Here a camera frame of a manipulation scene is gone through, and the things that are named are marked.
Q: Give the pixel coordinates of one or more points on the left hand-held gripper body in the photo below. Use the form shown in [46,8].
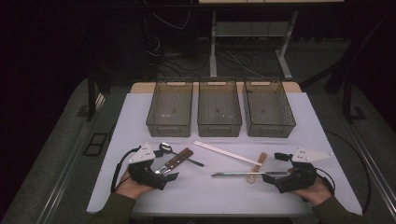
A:
[146,177]

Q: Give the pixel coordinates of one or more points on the smoky transparent plastic bin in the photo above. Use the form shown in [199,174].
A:
[219,109]
[267,109]
[169,109]

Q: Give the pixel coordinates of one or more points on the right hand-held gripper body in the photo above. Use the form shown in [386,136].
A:
[299,179]

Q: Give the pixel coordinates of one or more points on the white table cover sheet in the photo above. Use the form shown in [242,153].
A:
[218,194]

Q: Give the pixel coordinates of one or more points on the person's right hand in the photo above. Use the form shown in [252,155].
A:
[314,194]

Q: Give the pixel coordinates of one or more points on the metal floor rail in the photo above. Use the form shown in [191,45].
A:
[373,168]
[67,174]

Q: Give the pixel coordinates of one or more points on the white metal frame desk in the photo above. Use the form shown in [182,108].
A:
[213,46]

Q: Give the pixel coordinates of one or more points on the black metal stand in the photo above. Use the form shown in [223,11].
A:
[348,102]
[91,93]

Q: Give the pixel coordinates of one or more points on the black floor socket frame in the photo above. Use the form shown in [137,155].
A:
[95,144]

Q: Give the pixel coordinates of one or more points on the person's left hand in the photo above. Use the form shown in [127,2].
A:
[130,188]

